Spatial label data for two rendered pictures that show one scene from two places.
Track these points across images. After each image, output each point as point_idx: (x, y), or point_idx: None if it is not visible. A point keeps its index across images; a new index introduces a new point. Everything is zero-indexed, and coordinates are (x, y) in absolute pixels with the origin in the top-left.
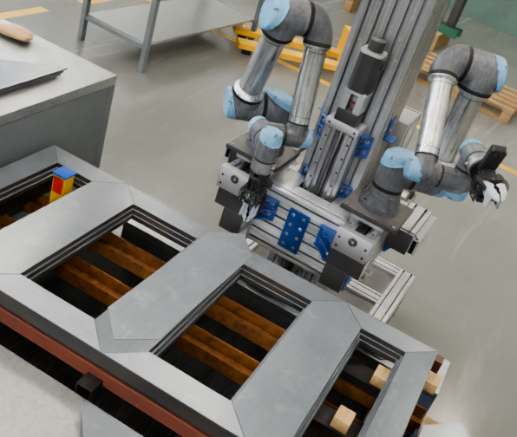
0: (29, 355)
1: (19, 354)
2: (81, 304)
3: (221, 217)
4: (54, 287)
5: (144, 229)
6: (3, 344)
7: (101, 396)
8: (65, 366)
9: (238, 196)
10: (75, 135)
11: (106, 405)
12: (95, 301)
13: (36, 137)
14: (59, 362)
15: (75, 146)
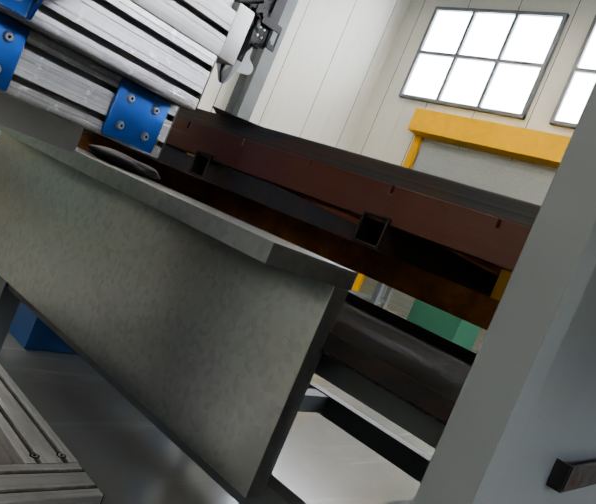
0: (435, 353)
1: (445, 357)
2: (385, 345)
3: (168, 134)
4: (433, 371)
5: (313, 253)
6: (467, 368)
7: (351, 311)
8: (392, 333)
9: (275, 44)
10: None
11: (347, 308)
12: (365, 338)
13: None
14: (400, 337)
15: None
